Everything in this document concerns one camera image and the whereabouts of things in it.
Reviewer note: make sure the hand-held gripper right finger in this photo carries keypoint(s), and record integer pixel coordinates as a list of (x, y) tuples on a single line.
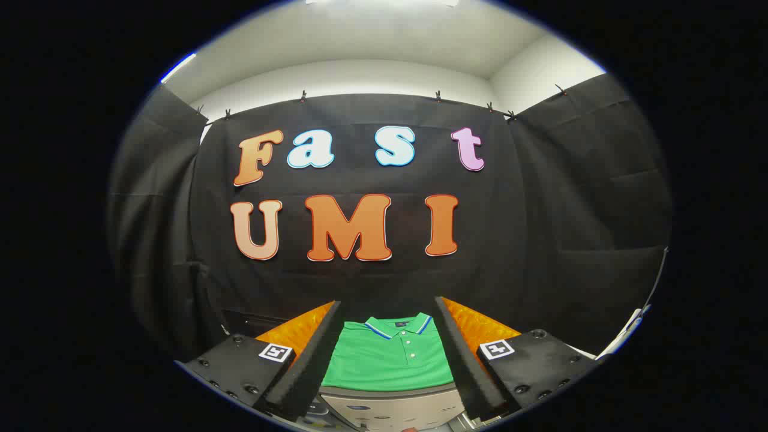
[(465, 360)]

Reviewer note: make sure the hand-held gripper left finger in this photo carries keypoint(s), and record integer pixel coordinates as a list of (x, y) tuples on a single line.
[(312, 360)]

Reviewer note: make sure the green polo shirt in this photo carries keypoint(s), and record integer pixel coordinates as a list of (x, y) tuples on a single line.
[(384, 366)]

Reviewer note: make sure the grey appliance cabinet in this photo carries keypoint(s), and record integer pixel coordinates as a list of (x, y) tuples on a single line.
[(390, 409)]

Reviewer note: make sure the white printed sheet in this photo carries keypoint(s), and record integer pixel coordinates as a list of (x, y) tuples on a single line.
[(624, 333)]

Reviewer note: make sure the row of black clips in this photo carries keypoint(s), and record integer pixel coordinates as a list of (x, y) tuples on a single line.
[(303, 96)]

